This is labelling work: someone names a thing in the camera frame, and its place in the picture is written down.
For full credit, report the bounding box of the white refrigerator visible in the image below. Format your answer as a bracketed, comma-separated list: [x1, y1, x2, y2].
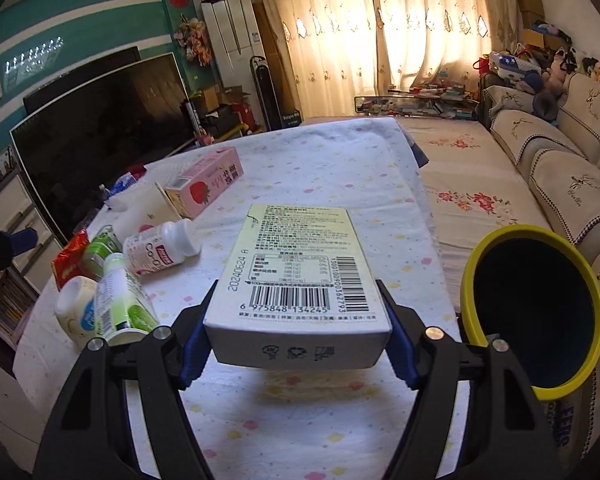
[200, 0, 268, 133]

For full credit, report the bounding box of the orange-red snack packet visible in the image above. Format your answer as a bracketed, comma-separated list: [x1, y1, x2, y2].
[51, 229, 91, 291]

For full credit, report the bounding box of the pale yellow cardboard box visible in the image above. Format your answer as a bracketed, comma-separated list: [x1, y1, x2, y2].
[203, 204, 393, 368]

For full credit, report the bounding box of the glass wall ornament row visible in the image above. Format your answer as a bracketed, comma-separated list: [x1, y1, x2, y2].
[2, 37, 63, 86]

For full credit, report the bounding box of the blue tissue pack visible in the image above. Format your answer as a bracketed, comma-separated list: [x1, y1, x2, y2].
[107, 167, 146, 198]

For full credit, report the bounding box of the beige embroidered sofa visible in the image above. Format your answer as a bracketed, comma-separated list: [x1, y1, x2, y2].
[480, 72, 600, 361]

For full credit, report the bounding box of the tall black box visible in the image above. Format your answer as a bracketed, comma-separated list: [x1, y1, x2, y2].
[180, 100, 201, 133]

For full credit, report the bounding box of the white foam net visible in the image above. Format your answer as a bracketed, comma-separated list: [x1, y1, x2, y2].
[105, 189, 181, 236]

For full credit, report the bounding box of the grey rolled cushion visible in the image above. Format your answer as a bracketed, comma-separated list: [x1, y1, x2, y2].
[532, 91, 561, 126]

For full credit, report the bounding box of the white bottle pink label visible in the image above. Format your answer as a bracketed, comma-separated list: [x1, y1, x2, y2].
[122, 219, 202, 277]

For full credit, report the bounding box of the large black television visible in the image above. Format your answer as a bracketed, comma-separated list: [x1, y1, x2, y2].
[9, 52, 197, 243]

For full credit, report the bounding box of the polka dot tablecloth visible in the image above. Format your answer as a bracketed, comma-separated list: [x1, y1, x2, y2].
[12, 117, 461, 480]

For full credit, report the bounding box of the brown cardboard box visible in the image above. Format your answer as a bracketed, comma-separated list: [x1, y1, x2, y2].
[517, 0, 546, 26]

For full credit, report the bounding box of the glass coffee table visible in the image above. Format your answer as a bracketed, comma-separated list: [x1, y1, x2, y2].
[354, 85, 481, 121]

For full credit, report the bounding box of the artificial flower decoration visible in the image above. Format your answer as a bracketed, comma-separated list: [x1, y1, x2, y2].
[174, 17, 215, 67]

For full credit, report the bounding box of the yellow-rimmed waste bin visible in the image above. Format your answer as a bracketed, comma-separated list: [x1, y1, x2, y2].
[460, 226, 600, 461]

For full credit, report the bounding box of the star-patterned bag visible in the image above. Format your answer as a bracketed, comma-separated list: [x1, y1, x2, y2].
[487, 51, 543, 81]

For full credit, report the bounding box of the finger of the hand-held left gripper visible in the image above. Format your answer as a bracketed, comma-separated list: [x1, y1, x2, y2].
[0, 228, 37, 263]

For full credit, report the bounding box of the white bottle blue label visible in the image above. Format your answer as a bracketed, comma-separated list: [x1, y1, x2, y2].
[55, 276, 101, 348]

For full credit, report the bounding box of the tower fan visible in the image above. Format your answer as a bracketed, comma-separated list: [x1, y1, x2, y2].
[250, 55, 286, 133]

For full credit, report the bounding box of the large white bottle green label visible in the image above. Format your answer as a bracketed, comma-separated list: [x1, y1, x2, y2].
[95, 252, 161, 346]

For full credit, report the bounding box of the colourful books stack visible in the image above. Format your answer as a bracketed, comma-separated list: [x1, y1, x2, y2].
[0, 270, 36, 346]

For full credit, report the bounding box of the pile of plush toys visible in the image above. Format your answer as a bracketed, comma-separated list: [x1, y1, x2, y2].
[545, 45, 600, 93]

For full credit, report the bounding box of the pink strawberry milk carton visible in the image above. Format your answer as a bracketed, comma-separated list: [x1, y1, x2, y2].
[154, 147, 244, 220]

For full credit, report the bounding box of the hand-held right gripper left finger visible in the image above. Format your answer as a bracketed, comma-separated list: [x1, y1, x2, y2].
[32, 280, 221, 480]

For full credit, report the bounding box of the cream embroidered curtain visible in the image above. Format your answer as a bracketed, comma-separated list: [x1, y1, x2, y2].
[245, 0, 521, 121]

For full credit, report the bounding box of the black screen panel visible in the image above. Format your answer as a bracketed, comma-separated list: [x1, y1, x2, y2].
[24, 46, 142, 116]

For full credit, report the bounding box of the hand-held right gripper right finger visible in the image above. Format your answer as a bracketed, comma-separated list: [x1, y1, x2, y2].
[375, 280, 568, 480]

